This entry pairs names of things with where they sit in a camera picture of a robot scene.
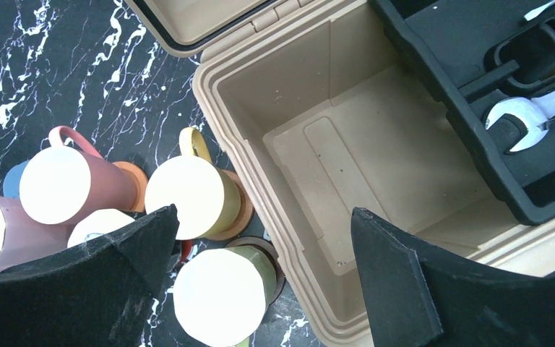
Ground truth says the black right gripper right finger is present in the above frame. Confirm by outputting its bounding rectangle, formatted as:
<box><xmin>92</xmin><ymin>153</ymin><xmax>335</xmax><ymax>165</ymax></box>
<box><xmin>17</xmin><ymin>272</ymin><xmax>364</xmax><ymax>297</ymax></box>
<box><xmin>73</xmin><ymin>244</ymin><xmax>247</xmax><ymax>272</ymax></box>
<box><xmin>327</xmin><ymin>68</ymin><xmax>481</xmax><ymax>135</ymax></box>
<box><xmin>350</xmin><ymin>207</ymin><xmax>555</xmax><ymax>346</ymax></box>

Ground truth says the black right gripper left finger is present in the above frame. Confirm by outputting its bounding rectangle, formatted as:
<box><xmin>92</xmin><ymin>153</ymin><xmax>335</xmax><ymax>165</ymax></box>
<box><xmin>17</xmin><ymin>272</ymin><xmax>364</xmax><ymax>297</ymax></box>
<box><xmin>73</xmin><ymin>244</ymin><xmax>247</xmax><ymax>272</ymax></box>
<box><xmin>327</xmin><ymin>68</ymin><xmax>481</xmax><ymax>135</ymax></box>
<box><xmin>0</xmin><ymin>205</ymin><xmax>179</xmax><ymax>346</ymax></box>

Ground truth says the red coaster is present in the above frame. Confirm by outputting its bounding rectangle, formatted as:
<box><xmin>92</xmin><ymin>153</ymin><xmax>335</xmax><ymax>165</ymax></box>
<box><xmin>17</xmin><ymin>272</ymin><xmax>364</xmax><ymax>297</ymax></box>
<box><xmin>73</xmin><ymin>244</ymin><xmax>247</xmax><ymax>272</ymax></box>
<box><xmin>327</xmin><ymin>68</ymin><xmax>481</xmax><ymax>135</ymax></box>
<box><xmin>176</xmin><ymin>240</ymin><xmax>193</xmax><ymax>265</ymax></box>

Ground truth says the pink mug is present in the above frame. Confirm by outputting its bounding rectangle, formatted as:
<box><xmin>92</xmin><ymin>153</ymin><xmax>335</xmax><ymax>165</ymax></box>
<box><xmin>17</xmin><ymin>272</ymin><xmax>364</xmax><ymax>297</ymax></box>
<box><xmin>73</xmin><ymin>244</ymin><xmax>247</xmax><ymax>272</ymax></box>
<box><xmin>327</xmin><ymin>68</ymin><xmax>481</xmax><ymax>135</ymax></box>
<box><xmin>20</xmin><ymin>126</ymin><xmax>136</xmax><ymax>225</ymax></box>

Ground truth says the orange wooden coaster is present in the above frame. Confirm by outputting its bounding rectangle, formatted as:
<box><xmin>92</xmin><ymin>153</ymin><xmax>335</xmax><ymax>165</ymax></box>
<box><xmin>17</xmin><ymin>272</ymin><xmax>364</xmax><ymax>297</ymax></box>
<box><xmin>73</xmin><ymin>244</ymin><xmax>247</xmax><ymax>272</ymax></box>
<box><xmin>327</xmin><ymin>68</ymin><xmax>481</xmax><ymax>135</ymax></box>
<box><xmin>113</xmin><ymin>161</ymin><xmax>149</xmax><ymax>213</ymax></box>

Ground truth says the yellow mug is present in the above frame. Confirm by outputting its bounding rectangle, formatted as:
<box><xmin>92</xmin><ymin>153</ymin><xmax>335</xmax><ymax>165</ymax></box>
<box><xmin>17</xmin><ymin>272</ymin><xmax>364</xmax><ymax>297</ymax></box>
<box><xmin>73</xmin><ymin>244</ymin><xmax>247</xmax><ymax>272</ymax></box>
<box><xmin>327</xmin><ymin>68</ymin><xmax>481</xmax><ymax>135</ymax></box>
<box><xmin>172</xmin><ymin>246</ymin><xmax>276</xmax><ymax>346</ymax></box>

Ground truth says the blue grey coaster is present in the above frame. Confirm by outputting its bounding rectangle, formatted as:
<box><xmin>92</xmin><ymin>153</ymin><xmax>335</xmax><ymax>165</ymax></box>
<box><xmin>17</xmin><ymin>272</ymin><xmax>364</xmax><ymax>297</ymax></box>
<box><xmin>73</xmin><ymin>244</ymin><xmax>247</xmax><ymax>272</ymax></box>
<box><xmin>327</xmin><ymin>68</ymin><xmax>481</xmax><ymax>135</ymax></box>
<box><xmin>3</xmin><ymin>160</ymin><xmax>29</xmax><ymax>199</ymax></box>

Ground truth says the peach mug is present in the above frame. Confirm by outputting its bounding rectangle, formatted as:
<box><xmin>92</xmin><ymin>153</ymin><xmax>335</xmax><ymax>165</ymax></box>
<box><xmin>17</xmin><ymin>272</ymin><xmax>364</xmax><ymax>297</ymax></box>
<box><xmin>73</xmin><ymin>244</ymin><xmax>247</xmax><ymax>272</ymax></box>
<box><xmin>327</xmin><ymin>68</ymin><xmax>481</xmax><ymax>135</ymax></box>
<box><xmin>145</xmin><ymin>127</ymin><xmax>241</xmax><ymax>241</ymax></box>

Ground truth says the dark walnut coaster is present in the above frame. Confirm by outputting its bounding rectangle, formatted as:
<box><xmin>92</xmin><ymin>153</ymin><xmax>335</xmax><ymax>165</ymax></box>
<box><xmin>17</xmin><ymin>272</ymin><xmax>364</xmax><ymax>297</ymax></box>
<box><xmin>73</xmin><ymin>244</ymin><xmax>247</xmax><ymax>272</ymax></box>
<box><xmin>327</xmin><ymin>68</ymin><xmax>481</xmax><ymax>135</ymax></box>
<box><xmin>226</xmin><ymin>236</ymin><xmax>286</xmax><ymax>306</ymax></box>

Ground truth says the light wooden coaster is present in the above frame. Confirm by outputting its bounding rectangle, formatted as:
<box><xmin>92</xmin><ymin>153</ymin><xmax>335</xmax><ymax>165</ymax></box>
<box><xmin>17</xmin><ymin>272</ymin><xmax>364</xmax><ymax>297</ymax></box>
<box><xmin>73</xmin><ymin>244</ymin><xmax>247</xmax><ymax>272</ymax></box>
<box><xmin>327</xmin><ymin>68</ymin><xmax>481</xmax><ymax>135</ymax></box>
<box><xmin>205</xmin><ymin>169</ymin><xmax>254</xmax><ymax>241</ymax></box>

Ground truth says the tan plastic toolbox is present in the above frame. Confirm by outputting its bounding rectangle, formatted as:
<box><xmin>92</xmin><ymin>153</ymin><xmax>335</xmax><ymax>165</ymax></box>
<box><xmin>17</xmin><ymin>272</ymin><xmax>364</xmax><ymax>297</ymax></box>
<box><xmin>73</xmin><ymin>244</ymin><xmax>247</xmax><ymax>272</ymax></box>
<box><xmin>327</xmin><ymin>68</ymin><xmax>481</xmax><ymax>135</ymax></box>
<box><xmin>129</xmin><ymin>1</ymin><xmax>555</xmax><ymax>346</ymax></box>

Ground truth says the silver wrench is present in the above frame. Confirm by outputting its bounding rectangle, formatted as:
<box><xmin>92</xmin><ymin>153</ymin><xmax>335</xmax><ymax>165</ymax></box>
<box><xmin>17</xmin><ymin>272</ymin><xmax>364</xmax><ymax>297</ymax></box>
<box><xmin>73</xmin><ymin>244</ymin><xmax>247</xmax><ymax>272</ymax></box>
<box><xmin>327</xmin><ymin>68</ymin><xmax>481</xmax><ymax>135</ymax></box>
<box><xmin>484</xmin><ymin>90</ymin><xmax>555</xmax><ymax>154</ymax></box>

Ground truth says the black toolbox tray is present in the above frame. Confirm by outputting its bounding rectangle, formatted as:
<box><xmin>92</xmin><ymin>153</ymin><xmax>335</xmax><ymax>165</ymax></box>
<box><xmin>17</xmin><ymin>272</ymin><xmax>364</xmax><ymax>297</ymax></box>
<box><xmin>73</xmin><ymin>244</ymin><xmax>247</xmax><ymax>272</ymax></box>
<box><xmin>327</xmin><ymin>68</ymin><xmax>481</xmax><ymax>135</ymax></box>
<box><xmin>371</xmin><ymin>1</ymin><xmax>555</xmax><ymax>225</ymax></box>

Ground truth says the yellow handled screwdriver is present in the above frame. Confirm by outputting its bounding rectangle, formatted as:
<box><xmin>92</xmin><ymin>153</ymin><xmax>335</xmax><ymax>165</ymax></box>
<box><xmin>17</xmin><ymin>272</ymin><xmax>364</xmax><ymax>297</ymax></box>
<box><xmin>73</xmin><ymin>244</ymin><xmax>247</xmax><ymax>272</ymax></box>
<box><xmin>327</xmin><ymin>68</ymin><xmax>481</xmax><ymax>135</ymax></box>
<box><xmin>523</xmin><ymin>0</ymin><xmax>555</xmax><ymax>22</ymax></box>

